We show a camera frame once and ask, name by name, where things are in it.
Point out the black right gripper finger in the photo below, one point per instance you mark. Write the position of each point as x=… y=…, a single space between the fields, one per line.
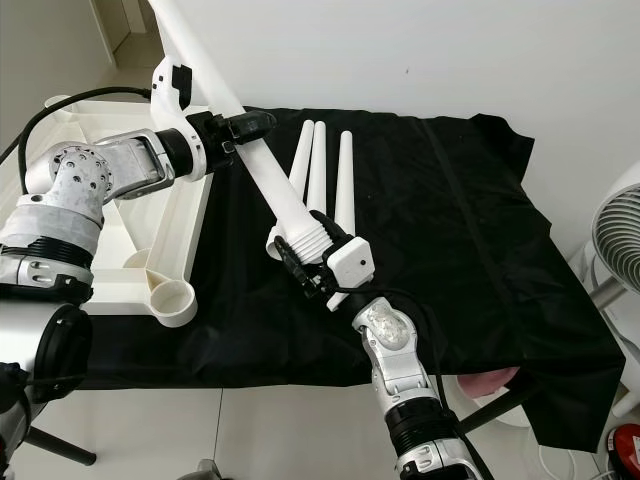
x=293 y=264
x=323 y=227

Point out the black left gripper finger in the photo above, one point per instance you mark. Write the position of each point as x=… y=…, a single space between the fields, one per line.
x=257 y=124

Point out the white plastic table leg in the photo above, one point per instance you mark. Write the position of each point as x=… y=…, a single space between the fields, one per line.
x=318 y=165
x=275 y=180
x=300 y=150
x=346 y=185

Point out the white plastic table top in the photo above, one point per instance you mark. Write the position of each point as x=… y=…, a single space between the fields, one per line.
x=182 y=240

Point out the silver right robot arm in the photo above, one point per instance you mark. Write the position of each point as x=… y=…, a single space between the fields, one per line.
x=390 y=340

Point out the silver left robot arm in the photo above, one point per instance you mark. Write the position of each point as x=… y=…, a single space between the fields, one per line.
x=80 y=180

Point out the black cloth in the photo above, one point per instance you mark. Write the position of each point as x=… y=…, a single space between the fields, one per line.
x=480 y=250

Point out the pink cushion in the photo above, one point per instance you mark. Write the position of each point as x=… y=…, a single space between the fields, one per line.
x=495 y=380

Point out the black metal table leg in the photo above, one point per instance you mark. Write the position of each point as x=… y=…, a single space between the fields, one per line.
x=500 y=408
x=60 y=446

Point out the red round device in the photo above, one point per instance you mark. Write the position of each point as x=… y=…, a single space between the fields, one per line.
x=628 y=445

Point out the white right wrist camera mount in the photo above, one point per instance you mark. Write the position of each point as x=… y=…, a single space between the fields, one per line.
x=350 y=262

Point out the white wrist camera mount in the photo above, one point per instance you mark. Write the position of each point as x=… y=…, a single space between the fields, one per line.
x=350 y=262
x=172 y=90

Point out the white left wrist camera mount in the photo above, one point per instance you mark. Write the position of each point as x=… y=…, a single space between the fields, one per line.
x=172 y=90

